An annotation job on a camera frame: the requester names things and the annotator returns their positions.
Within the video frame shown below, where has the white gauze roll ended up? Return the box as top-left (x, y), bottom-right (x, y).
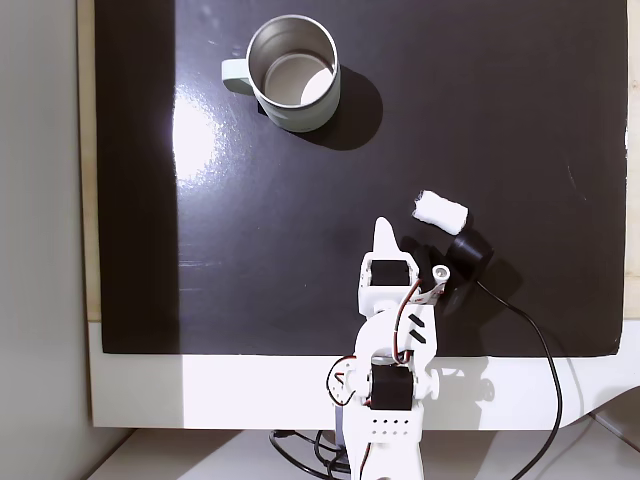
top-left (410, 188), bottom-right (470, 237)

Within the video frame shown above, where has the black table mat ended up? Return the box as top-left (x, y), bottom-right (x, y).
top-left (93, 0), bottom-right (631, 358)

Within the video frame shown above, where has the pale green metal mug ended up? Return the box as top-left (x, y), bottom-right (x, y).
top-left (220, 14), bottom-right (343, 134)

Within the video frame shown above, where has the red white servo cable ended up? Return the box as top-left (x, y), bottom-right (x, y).
top-left (393, 279), bottom-right (428, 364)

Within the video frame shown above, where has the black round camera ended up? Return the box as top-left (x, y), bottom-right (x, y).
top-left (446, 228), bottom-right (496, 274)

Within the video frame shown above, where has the black camera cable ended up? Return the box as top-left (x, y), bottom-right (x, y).
top-left (472, 279), bottom-right (563, 480)

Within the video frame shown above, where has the black cable bundle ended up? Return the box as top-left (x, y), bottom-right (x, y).
top-left (268, 428), bottom-right (352, 477)

